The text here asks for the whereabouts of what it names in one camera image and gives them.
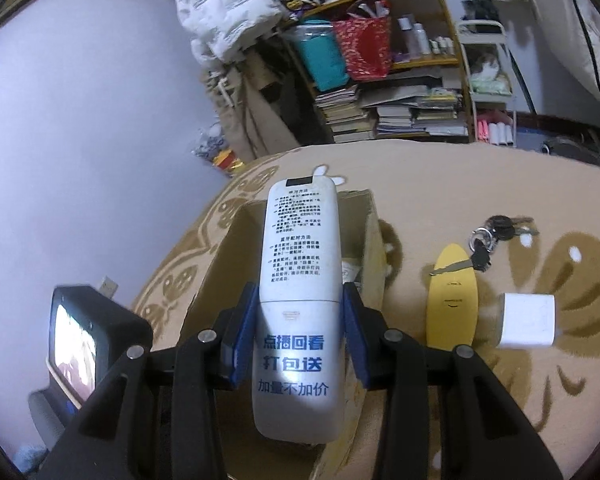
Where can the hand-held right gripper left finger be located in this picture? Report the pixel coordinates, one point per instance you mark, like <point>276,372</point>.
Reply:
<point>245,335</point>

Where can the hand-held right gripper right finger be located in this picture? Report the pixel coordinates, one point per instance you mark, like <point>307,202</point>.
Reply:
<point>355,340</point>

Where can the white remote control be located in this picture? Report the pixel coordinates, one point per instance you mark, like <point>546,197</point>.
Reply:
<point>300,260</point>

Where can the cardboard box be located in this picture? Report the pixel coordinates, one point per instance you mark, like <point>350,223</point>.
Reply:
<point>365,230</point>

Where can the yellow oval board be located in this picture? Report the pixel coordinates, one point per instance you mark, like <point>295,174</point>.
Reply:
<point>450,305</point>

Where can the white charger cube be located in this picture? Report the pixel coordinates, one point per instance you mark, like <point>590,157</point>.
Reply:
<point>525,320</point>

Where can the bunch of keys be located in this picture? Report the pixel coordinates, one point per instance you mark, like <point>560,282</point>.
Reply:
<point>500,232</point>

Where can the pile of shiny wrappers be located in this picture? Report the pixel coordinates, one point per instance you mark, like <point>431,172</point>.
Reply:
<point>220,152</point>

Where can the tan flower printed blanket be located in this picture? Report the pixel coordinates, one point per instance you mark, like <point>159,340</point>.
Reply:
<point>480,185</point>

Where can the brown paper bag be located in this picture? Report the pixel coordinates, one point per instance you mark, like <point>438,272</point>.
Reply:
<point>265,120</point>

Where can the stack of books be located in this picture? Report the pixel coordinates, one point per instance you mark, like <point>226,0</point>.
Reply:
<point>395,115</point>

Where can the grey plastic storage cart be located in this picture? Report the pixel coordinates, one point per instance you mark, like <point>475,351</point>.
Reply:
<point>495,105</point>

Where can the teal plastic container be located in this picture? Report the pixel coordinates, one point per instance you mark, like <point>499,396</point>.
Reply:
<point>322,60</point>

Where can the red patterned gift bag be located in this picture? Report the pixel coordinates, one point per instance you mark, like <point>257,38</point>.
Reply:
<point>365,50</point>

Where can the black stand base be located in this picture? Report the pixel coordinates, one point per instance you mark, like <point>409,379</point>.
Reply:
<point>575,150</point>

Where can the white brown furry bundle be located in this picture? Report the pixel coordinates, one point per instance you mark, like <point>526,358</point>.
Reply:
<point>486,66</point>

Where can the row of toiletry bottles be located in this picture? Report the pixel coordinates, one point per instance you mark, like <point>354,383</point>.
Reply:
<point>422,37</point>

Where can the white puffer jacket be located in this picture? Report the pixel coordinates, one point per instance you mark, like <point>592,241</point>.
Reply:
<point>220,10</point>

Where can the cream quilt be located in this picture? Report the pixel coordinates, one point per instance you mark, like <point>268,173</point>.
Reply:
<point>580,20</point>

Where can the white wall socket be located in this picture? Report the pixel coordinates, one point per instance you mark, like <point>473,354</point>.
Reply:
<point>109,286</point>

